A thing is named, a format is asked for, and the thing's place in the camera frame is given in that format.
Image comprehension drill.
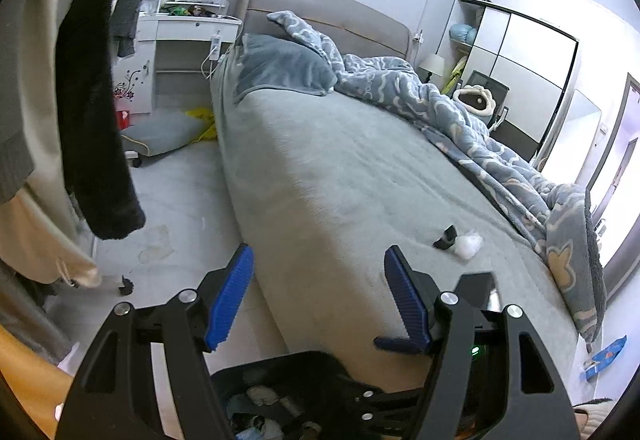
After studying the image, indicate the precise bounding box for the grey floor cushion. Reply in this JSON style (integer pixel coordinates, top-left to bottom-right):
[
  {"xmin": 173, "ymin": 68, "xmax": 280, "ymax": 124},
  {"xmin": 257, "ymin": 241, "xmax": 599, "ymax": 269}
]
[{"xmin": 121, "ymin": 112, "xmax": 211, "ymax": 157}]

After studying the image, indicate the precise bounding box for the yellow plastic bag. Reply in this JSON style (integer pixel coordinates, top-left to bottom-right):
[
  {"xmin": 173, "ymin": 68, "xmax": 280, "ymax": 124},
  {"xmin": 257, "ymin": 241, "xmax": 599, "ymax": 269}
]
[{"xmin": 185, "ymin": 106, "xmax": 218, "ymax": 141}]

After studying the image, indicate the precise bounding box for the person's right forearm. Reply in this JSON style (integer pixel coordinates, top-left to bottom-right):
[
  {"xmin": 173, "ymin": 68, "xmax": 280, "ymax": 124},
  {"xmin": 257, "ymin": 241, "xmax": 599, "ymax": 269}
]
[{"xmin": 572, "ymin": 397, "xmax": 618, "ymax": 428}]

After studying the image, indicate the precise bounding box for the bed with grey sheet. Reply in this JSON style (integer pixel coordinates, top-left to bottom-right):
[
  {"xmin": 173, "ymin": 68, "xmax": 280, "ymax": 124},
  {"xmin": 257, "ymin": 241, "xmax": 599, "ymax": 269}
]
[{"xmin": 210, "ymin": 0, "xmax": 608, "ymax": 381}]

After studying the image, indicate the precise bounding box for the white table lamp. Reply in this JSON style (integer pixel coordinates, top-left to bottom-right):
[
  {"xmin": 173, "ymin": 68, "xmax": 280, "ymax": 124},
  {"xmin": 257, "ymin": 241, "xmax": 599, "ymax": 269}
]
[{"xmin": 417, "ymin": 52, "xmax": 446, "ymax": 86}]

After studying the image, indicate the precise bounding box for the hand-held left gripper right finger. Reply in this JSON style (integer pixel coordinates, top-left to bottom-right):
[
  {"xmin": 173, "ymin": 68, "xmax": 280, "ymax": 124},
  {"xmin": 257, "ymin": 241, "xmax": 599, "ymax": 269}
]
[{"xmin": 383, "ymin": 245, "xmax": 582, "ymax": 440}]

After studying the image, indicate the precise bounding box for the blue printed wrapper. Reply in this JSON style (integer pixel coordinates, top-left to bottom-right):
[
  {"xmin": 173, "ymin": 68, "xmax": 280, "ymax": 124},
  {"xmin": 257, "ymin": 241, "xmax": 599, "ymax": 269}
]
[{"xmin": 580, "ymin": 335, "xmax": 628, "ymax": 381}]

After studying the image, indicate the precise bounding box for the grey hanging cloth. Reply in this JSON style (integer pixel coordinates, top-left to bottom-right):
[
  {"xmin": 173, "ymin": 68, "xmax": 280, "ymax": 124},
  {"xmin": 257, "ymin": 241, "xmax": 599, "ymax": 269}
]
[{"xmin": 0, "ymin": 260, "xmax": 76, "ymax": 366}]

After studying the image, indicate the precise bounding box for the orange wooden board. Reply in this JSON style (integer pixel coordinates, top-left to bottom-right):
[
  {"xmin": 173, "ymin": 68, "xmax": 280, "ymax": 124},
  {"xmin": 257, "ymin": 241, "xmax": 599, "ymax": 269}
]
[{"xmin": 0, "ymin": 325, "xmax": 76, "ymax": 440}]

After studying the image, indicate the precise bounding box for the black office chair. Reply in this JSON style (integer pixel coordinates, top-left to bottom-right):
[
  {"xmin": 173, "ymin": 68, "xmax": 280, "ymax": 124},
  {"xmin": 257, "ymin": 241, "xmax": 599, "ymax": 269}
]
[{"xmin": 460, "ymin": 70, "xmax": 511, "ymax": 141}]

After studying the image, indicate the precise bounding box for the grey door frame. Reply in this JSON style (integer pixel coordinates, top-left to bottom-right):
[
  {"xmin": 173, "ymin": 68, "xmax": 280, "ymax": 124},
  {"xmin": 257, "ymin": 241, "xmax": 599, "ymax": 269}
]
[{"xmin": 585, "ymin": 72, "xmax": 640, "ymax": 221}]

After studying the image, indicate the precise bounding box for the grey knit sweater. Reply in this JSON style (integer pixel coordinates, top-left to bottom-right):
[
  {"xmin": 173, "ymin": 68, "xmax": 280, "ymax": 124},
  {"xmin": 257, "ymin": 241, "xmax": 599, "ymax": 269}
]
[{"xmin": 0, "ymin": 0, "xmax": 66, "ymax": 203}]

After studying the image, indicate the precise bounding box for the white power strip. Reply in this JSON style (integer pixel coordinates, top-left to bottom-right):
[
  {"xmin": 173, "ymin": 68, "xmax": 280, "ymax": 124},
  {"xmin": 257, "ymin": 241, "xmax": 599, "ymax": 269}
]
[{"xmin": 201, "ymin": 31, "xmax": 223, "ymax": 80}]

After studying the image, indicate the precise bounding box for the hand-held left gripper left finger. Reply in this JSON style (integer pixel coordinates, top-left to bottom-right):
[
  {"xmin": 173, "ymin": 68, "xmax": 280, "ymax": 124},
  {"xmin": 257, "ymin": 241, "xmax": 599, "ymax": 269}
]
[{"xmin": 54, "ymin": 243, "xmax": 256, "ymax": 440}]

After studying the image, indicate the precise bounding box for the blue-grey pillow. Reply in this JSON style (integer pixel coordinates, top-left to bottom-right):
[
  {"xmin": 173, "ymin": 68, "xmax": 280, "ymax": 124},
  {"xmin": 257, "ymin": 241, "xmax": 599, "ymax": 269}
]
[{"xmin": 234, "ymin": 34, "xmax": 338, "ymax": 106}]

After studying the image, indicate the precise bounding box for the black trash bin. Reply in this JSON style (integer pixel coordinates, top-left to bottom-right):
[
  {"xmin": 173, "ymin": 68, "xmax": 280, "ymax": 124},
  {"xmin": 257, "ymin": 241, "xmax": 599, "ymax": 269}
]
[{"xmin": 210, "ymin": 351, "xmax": 391, "ymax": 440}]

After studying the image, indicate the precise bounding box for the tall white panel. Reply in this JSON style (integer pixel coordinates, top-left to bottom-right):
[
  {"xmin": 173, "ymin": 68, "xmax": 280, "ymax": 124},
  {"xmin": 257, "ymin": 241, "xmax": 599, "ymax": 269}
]
[{"xmin": 542, "ymin": 89, "xmax": 601, "ymax": 186}]

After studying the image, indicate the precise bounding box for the small black wrapper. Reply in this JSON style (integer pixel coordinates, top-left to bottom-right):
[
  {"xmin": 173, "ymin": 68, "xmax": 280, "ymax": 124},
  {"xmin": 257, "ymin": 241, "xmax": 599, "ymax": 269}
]
[{"xmin": 432, "ymin": 225, "xmax": 458, "ymax": 251}]

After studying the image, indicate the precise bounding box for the white and black wardrobe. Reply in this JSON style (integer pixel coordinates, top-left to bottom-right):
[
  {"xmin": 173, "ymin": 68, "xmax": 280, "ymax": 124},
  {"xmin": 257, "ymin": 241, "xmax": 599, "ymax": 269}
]
[{"xmin": 442, "ymin": 0, "xmax": 581, "ymax": 166}]

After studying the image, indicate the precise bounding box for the cream hanging coat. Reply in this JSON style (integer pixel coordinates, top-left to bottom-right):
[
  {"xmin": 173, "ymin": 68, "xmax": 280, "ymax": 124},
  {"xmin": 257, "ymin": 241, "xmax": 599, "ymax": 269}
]
[{"xmin": 0, "ymin": 0, "xmax": 103, "ymax": 291}]

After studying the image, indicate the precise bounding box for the blue patterned quilt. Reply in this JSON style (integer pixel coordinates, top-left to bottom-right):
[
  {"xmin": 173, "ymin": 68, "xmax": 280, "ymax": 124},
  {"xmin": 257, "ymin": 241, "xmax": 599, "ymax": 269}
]
[{"xmin": 266, "ymin": 10, "xmax": 608, "ymax": 346}]

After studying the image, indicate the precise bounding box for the light blue plush pillow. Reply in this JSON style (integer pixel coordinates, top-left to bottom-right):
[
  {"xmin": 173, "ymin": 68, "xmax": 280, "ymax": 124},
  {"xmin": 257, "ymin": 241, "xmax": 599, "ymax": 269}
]
[{"xmin": 449, "ymin": 23, "xmax": 478, "ymax": 43}]

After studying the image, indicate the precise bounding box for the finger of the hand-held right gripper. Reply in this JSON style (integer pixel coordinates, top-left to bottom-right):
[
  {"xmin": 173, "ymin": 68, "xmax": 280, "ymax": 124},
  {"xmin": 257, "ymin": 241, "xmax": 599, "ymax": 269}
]
[
  {"xmin": 349, "ymin": 381, "xmax": 427, "ymax": 440},
  {"xmin": 373, "ymin": 335, "xmax": 432, "ymax": 354}
]

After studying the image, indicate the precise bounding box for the white crumpled tissue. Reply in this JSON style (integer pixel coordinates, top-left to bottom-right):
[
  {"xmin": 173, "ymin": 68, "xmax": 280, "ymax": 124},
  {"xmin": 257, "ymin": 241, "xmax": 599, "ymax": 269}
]
[
  {"xmin": 247, "ymin": 385, "xmax": 281, "ymax": 406},
  {"xmin": 452, "ymin": 230, "xmax": 483, "ymax": 261}
]

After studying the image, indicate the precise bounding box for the yellow-green cloth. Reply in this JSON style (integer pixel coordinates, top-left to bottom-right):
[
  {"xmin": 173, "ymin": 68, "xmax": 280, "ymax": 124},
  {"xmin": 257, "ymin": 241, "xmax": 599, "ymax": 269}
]
[{"xmin": 445, "ymin": 57, "xmax": 468, "ymax": 93}]

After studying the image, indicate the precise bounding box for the white dressing table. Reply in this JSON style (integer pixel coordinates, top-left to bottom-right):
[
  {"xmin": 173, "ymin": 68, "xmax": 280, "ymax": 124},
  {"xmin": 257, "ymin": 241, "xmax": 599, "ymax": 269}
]
[{"xmin": 112, "ymin": 0, "xmax": 243, "ymax": 116}]

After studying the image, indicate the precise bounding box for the cream plush ring cushion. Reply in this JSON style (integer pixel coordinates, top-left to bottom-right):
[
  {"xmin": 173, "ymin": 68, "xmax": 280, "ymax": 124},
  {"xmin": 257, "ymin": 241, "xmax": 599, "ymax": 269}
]
[{"xmin": 452, "ymin": 86, "xmax": 497, "ymax": 116}]

